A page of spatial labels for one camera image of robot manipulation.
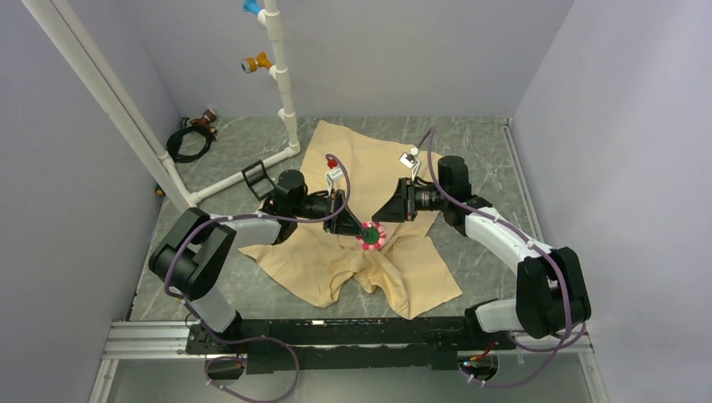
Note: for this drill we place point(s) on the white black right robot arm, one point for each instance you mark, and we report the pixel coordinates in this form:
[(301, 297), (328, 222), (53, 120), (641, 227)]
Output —
[(551, 296)]

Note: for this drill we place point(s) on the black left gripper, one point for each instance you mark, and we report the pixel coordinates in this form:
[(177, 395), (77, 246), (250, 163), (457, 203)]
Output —
[(342, 222)]

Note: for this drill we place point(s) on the cream yellow t-shirt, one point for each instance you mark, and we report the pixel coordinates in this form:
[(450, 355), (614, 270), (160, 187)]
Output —
[(313, 265)]

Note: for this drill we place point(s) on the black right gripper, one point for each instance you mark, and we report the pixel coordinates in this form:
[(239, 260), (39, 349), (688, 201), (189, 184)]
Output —
[(401, 206)]

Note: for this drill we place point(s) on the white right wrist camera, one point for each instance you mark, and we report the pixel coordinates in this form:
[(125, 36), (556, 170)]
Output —
[(410, 159)]

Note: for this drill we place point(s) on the small black wire stand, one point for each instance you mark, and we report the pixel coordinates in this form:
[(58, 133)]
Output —
[(258, 181)]

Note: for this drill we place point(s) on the pink flower smiley brooch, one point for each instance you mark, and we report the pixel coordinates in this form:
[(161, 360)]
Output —
[(373, 236)]

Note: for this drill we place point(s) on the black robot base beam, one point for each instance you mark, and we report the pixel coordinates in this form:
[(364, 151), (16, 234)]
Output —
[(269, 345)]

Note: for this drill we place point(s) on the aluminium rail frame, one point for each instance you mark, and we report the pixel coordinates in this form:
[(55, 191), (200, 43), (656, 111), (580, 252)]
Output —
[(168, 340)]

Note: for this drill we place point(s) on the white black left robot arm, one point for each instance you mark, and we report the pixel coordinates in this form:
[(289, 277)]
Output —
[(191, 256)]

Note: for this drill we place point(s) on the orange hook on pipe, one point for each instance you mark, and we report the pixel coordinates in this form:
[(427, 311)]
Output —
[(252, 64)]

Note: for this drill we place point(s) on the blue hook on pipe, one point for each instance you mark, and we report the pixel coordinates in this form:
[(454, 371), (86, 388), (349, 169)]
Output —
[(252, 6)]

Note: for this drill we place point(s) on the white pvc pipe frame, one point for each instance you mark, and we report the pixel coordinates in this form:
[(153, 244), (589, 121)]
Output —
[(90, 107)]

